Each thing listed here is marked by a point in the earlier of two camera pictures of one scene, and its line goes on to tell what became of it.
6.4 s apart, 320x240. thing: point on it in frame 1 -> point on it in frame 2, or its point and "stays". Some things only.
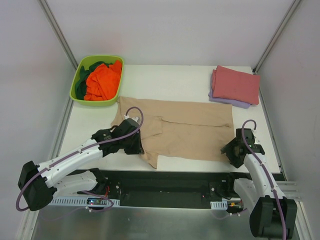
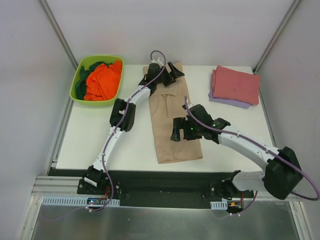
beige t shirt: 180,130 -> 146,71
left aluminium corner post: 44,6 stays
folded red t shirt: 232,84 stays
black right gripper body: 230,153 -> 185,130
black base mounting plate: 163,188 stays
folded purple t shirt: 225,101 stays
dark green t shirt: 81,82 stays
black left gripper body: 135,146 -> 166,77
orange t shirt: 102,83 stays
